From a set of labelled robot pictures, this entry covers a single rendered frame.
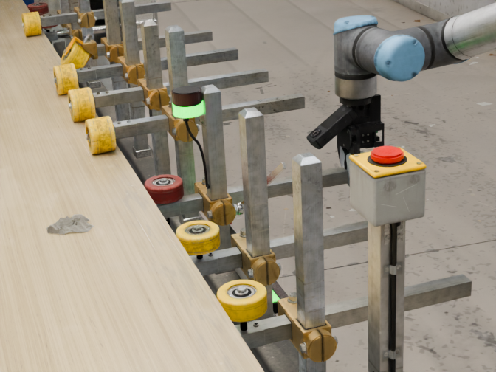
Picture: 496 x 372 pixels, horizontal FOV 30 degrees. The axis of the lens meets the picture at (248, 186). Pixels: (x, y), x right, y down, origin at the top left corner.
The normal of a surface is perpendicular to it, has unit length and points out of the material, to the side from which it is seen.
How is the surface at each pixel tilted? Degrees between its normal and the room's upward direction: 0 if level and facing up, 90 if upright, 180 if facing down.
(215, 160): 90
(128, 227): 0
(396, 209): 90
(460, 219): 0
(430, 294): 90
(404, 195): 90
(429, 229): 0
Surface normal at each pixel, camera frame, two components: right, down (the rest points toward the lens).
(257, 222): 0.33, 0.36
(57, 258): -0.05, -0.92
